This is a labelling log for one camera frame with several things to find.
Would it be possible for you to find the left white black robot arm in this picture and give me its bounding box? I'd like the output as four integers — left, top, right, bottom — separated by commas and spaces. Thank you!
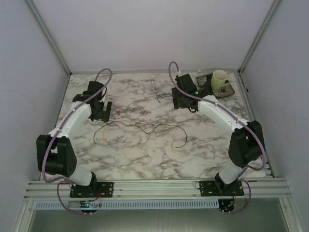
36, 81, 112, 187

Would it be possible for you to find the left aluminium frame post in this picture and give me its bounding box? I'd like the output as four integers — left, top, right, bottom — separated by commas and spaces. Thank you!
25, 0, 71, 76

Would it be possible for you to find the dark brown wire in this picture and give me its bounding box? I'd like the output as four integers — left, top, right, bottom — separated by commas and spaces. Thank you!
93, 121, 188, 148

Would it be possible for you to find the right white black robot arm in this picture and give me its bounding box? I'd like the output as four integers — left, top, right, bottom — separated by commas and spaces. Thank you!
172, 74, 266, 196

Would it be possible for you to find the blue slotted cable duct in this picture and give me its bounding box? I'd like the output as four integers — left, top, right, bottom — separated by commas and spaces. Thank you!
35, 199, 219, 210

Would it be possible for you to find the right black circuit board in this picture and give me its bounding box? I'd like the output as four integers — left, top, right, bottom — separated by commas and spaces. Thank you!
218, 199, 236, 215

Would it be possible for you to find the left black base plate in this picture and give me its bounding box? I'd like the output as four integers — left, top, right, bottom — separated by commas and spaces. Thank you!
70, 181, 114, 198

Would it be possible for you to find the yellow wire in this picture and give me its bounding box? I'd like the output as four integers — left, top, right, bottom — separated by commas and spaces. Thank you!
100, 125, 181, 150

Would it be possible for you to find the right aluminium frame post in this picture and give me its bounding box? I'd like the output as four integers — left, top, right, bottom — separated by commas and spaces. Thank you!
238, 0, 284, 74

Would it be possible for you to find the left green circuit board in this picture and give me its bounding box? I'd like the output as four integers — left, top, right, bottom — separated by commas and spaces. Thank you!
80, 201, 102, 209

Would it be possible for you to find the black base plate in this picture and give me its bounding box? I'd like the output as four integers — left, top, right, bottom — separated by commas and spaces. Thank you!
198, 180, 244, 197
70, 181, 114, 198

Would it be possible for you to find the black floral square plate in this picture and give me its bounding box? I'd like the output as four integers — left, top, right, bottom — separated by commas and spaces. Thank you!
196, 73, 237, 100

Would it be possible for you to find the light green mug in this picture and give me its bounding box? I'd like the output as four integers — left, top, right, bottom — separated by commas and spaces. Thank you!
211, 70, 232, 90

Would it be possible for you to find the aluminium frame post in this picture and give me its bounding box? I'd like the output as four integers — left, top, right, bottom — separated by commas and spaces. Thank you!
25, 0, 71, 76
238, 0, 284, 74

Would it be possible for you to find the aluminium front rail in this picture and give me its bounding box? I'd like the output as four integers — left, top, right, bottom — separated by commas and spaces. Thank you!
23, 178, 292, 201

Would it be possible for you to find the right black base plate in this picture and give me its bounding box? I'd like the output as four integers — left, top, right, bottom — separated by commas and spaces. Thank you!
198, 180, 244, 197

